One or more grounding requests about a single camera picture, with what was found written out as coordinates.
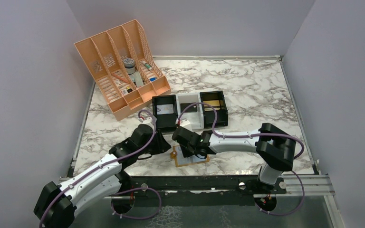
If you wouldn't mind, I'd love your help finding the light blue card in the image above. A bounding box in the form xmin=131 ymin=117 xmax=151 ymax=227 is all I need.
xmin=189 ymin=155 xmax=209 ymax=164

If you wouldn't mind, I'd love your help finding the tan leather card holder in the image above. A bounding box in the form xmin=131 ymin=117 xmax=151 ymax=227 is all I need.
xmin=170 ymin=145 xmax=210 ymax=167

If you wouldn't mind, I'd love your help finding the white silver card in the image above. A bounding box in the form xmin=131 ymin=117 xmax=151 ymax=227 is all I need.
xmin=156 ymin=104 xmax=174 ymax=115

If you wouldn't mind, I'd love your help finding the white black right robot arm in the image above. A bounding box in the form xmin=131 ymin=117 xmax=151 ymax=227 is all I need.
xmin=172 ymin=123 xmax=305 ymax=186

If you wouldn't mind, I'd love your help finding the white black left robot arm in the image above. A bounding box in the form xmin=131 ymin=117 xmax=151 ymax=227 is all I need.
xmin=33 ymin=124 xmax=171 ymax=228

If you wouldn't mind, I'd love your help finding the black credit card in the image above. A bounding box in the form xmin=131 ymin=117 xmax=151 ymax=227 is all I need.
xmin=180 ymin=103 xmax=198 ymax=113

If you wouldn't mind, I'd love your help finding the gold credit card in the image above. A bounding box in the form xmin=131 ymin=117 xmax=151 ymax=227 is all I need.
xmin=203 ymin=100 xmax=224 ymax=110

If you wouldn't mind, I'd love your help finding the black left tray bin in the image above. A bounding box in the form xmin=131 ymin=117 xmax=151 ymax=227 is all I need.
xmin=152 ymin=95 xmax=178 ymax=133

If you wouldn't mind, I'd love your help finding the black tray bin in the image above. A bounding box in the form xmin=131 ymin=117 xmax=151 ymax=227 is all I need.
xmin=200 ymin=91 xmax=229 ymax=128
xmin=152 ymin=95 xmax=178 ymax=133

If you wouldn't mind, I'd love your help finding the black right tray bin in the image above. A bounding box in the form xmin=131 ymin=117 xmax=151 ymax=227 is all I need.
xmin=200 ymin=91 xmax=229 ymax=128

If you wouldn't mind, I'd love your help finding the grey round jar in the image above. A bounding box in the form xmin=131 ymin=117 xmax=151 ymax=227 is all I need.
xmin=123 ymin=58 xmax=135 ymax=75

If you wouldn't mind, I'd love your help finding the peach plastic desk organizer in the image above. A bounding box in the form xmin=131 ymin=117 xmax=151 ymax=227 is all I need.
xmin=74 ymin=19 xmax=171 ymax=121

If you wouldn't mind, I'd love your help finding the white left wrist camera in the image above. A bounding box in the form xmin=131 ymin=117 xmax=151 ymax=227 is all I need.
xmin=138 ymin=117 xmax=156 ymax=129

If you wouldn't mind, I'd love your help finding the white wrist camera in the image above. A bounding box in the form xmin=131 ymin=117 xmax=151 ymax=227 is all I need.
xmin=138 ymin=117 xmax=156 ymax=129
xmin=176 ymin=119 xmax=192 ymax=131

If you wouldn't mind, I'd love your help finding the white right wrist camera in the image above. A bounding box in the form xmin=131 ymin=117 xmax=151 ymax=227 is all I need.
xmin=176 ymin=119 xmax=192 ymax=131

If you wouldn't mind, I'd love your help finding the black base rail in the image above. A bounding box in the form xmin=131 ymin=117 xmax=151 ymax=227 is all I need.
xmin=110 ymin=175 xmax=287 ymax=209

